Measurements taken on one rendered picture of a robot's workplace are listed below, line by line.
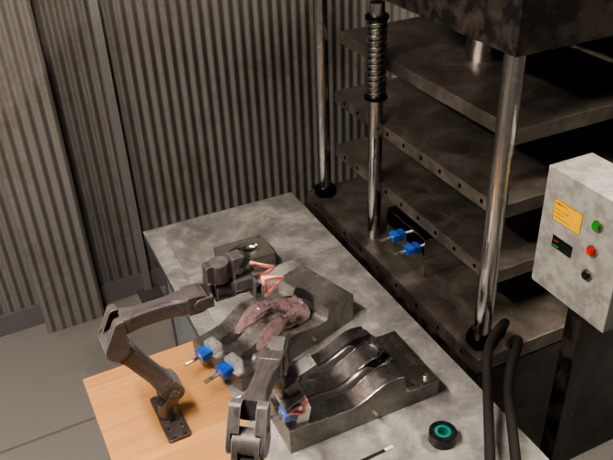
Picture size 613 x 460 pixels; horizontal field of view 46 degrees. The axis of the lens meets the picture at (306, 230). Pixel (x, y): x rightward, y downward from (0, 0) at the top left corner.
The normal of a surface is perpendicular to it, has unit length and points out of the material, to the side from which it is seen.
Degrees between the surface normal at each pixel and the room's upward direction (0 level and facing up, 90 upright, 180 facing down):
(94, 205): 90
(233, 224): 0
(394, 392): 90
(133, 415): 0
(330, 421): 90
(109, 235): 90
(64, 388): 0
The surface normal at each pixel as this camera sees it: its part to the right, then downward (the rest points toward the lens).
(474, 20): -0.90, 0.26
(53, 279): 0.46, 0.47
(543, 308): -0.04, -0.84
